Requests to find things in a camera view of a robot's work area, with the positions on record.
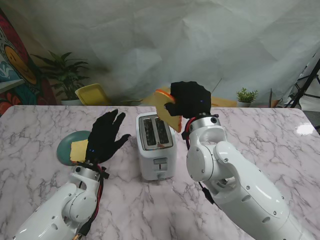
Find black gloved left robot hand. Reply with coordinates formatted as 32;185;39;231
86;109;132;167

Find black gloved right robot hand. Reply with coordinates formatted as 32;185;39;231
164;80;213;120

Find toy toast slice orange crust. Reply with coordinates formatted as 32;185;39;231
69;139;90;163
154;89;183;134

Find open silver laptop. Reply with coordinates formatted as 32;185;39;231
211;77;223;101

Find yellow wooden desk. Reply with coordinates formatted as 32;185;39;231
142;86;237;108

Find teal round plate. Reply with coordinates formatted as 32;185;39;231
56;130;95;167

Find yellow plastic chair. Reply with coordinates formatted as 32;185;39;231
74;83;112;106

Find small green potted plant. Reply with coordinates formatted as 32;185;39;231
236;87;258;108

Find white two-slot toaster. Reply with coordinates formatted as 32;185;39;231
135;112;179;182

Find white crumpled backdrop sheet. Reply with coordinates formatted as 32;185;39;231
0;0;320;106

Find large green potted plant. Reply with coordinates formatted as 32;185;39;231
32;51;91;106

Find colourful smiley mural banner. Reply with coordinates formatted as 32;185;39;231
0;7;57;117

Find black tripod stand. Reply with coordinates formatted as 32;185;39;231
291;53;320;108

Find left arm red black cables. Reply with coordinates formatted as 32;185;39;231
74;163;111;237

